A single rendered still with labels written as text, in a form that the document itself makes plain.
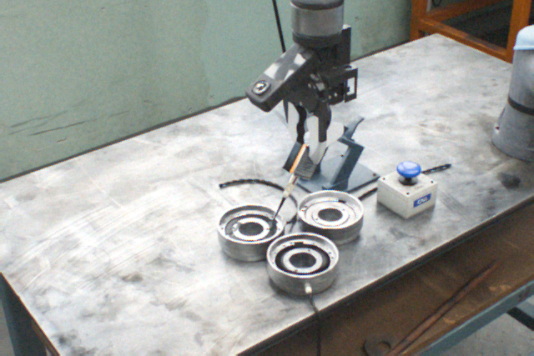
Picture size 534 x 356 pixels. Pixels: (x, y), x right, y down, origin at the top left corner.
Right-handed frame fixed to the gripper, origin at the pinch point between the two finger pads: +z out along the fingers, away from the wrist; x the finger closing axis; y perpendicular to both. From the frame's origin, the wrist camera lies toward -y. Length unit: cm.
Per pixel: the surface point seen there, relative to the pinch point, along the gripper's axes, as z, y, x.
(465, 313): 38.2, 26.9, -14.4
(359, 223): 9.7, 3.4, -9.0
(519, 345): 93, 80, 4
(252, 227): 11.2, -8.9, 2.3
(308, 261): 11.8, -7.2, -9.3
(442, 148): 13.2, 35.1, 1.8
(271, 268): 9.4, -14.1, -9.4
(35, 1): 23, 20, 156
